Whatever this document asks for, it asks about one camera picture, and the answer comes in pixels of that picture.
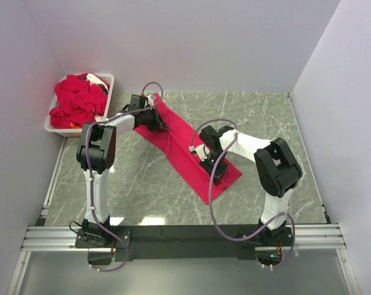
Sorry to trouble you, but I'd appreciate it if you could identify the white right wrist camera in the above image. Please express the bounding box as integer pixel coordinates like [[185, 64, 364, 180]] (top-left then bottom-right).
[[189, 144, 210, 161]]

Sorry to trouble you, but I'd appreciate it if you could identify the white printed garment in basket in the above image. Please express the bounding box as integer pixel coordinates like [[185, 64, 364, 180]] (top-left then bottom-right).
[[78, 73, 110, 95]]

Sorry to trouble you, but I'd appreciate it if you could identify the aluminium rail frame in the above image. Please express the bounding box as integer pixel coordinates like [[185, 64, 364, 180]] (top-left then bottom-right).
[[6, 196, 358, 295]]

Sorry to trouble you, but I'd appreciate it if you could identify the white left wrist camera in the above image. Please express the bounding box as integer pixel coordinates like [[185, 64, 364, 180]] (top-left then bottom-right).
[[146, 93, 161, 106]]

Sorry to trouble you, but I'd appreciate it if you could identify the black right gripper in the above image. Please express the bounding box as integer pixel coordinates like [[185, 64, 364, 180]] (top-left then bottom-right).
[[199, 151, 229, 186]]

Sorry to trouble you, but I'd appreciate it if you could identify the red clothes pile in basket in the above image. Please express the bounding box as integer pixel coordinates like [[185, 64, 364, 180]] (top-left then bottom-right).
[[49, 73, 109, 129]]

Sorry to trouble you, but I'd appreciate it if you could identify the red t shirt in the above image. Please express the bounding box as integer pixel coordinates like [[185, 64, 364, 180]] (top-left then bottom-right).
[[133, 93, 243, 205]]

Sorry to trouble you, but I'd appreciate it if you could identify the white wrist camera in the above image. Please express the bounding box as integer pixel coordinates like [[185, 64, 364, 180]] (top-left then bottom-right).
[[189, 144, 210, 161], [146, 93, 161, 106]]

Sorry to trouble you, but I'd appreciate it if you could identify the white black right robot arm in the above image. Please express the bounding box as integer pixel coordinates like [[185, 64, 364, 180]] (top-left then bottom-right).
[[196, 125, 303, 245]]

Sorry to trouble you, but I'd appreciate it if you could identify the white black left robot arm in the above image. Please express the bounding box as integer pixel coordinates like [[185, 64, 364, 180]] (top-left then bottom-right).
[[76, 94, 169, 247]]

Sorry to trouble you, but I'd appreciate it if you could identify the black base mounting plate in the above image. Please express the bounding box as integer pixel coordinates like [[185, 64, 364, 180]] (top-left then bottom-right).
[[75, 224, 294, 265]]

